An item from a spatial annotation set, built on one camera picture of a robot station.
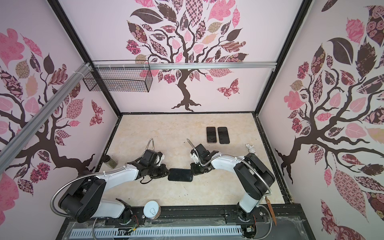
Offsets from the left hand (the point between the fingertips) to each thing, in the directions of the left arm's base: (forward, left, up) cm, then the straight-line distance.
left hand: (169, 175), depth 87 cm
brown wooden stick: (-18, -55, +1) cm, 58 cm away
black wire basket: (+53, +33, +33) cm, 71 cm away
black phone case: (0, -7, +2) cm, 7 cm away
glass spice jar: (+6, +35, +6) cm, 36 cm away
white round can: (-19, +6, +5) cm, 21 cm away
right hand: (+3, -13, 0) cm, 13 cm away
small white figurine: (+17, -53, +2) cm, 56 cm away
